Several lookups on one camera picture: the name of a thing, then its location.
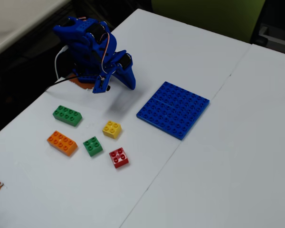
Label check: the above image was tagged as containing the white cable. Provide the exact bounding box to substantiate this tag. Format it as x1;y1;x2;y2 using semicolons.
54;46;70;80

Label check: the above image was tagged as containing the red 2x2 block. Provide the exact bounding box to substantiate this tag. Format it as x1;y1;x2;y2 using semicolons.
109;147;130;169

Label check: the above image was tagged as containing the red white servo wire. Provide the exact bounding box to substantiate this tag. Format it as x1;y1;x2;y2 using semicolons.
101;31;111;73

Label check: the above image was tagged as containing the green 2x4 block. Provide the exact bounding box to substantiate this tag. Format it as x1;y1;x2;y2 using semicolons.
52;105;83;127

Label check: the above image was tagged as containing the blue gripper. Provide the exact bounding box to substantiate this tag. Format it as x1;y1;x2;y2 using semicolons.
102;49;137;91

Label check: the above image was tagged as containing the black cable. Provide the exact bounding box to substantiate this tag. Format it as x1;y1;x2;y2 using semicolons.
46;73;103;92

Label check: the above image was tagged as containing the wrist camera in blue mount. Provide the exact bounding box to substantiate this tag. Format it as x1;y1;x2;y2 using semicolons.
92;71;113;95

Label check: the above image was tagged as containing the blue 8x8 base plate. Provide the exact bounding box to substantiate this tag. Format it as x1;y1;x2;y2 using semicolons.
136;81;210;141

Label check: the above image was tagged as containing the dark gray furniture frame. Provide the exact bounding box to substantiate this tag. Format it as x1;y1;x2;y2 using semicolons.
251;0;285;57

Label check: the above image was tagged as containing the white desk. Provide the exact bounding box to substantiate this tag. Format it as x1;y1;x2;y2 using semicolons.
0;0;72;60

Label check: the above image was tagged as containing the green 2x2 block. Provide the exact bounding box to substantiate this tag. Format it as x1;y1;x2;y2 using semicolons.
83;136;104;157

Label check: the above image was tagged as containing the yellow 2x2 block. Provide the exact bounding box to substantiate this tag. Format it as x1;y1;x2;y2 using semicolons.
102;120;122;140

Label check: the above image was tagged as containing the orange 2x4 block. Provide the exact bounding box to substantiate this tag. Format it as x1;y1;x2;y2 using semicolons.
47;130;78;157

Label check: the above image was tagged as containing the white cover board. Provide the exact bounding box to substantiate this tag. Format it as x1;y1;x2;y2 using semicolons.
120;44;285;228
0;8;252;228

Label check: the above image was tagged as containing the green chair backrest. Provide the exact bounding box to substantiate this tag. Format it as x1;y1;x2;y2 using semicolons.
151;0;266;44

